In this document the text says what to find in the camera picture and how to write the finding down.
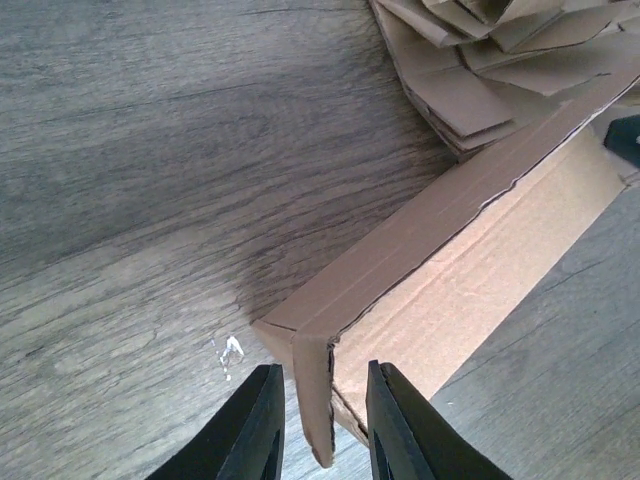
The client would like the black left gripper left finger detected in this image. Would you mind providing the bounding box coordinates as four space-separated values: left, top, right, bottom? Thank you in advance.
149 364 285 480

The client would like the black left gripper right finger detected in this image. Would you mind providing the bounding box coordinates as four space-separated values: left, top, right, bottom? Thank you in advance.
366 360 511 480

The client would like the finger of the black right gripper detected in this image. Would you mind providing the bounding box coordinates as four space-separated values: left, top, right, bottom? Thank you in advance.
603 114 640 167

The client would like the cardboard box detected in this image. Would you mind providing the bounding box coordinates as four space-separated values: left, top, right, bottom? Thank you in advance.
253 60 639 468

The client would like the stack of flat cardboard boxes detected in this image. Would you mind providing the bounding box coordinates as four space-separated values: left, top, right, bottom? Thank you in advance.
372 1 639 158

